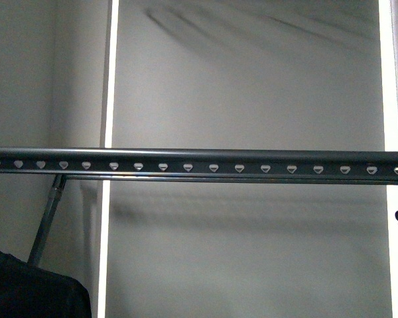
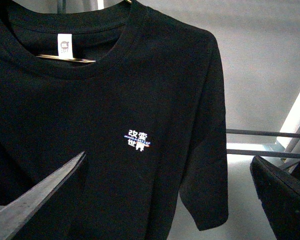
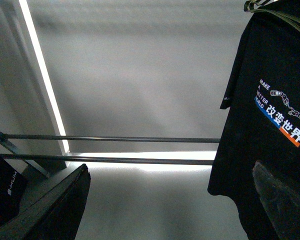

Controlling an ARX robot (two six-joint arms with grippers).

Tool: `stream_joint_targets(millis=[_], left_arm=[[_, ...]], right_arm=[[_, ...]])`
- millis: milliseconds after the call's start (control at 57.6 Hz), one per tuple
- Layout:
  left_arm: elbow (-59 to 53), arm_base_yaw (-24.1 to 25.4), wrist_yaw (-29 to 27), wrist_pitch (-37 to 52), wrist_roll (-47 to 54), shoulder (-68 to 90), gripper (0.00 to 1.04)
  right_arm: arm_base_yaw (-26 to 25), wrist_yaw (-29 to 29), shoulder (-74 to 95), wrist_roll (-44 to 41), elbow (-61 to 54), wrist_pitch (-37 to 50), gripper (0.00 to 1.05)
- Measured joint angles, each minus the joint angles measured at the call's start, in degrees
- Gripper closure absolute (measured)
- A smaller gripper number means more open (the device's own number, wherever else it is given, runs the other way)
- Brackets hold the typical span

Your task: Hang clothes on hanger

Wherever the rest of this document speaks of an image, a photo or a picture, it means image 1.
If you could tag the black garment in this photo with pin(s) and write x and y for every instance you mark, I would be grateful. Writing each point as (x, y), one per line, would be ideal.
(28, 291)

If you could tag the grey diagonal rack leg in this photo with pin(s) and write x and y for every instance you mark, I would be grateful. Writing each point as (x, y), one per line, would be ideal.
(44, 227)

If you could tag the dark perforated clothes rail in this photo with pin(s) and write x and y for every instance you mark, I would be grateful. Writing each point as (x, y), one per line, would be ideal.
(192, 165)

